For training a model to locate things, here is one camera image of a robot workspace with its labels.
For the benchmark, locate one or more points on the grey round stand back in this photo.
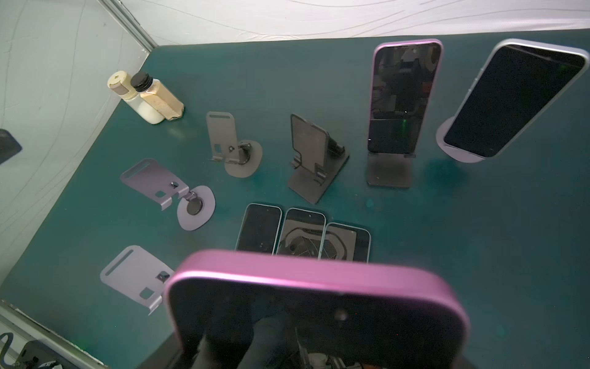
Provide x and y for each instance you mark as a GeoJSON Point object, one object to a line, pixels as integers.
{"type": "Point", "coordinates": [241, 158]}

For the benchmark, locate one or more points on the phone with white frame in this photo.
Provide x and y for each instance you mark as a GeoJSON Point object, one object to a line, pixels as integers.
{"type": "Point", "coordinates": [518, 82]}

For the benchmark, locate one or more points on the cream plastic bottle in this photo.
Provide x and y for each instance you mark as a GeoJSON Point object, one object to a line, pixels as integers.
{"type": "Point", "coordinates": [120, 84]}

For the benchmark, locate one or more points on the lilac round phone stand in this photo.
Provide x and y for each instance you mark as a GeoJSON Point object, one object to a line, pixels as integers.
{"type": "Point", "coordinates": [454, 153]}

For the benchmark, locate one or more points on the purple round stand front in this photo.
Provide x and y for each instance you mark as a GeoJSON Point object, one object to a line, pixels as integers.
{"type": "Point", "coordinates": [138, 275]}

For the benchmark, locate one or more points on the black folding phone stand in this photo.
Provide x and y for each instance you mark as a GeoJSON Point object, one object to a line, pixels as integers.
{"type": "Point", "coordinates": [318, 159]}

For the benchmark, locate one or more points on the purple round stand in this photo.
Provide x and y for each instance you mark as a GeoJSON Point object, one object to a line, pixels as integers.
{"type": "Point", "coordinates": [138, 275]}
{"type": "Point", "coordinates": [196, 206]}

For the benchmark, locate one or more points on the phone with purple frame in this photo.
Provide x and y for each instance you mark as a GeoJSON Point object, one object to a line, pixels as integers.
{"type": "Point", "coordinates": [403, 77]}

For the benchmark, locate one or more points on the phone with cracked screen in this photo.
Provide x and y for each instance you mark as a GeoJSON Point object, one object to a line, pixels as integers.
{"type": "Point", "coordinates": [249, 310]}

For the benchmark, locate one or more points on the small brown bottle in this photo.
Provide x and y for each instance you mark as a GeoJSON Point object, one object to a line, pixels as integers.
{"type": "Point", "coordinates": [158, 96]}

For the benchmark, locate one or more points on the phone with light green frame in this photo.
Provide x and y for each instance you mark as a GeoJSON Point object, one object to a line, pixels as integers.
{"type": "Point", "coordinates": [260, 229]}

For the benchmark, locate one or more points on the purple round stand middle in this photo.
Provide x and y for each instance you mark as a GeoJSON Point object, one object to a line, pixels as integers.
{"type": "Point", "coordinates": [196, 206]}

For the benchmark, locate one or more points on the black rectangular phone stand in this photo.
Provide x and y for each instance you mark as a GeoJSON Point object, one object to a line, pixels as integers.
{"type": "Point", "coordinates": [389, 170]}

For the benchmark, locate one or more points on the phone with dark frame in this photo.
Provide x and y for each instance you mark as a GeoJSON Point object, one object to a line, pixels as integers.
{"type": "Point", "coordinates": [301, 234]}

